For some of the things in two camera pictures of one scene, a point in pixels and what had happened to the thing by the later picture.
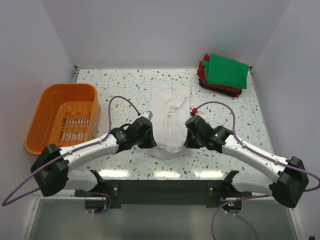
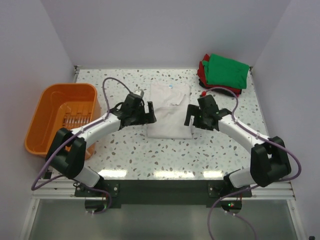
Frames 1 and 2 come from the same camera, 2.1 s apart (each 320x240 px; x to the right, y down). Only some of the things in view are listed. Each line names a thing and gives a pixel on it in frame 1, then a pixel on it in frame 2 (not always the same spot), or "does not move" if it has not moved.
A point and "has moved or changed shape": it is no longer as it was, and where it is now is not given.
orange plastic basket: [66, 115] does not move
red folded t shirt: [202, 75] does not move
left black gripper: [151, 142] -> [146, 118]
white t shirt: [170, 109] has moved or changed shape
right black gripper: [189, 144] -> [192, 110]
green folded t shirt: [222, 71] does not move
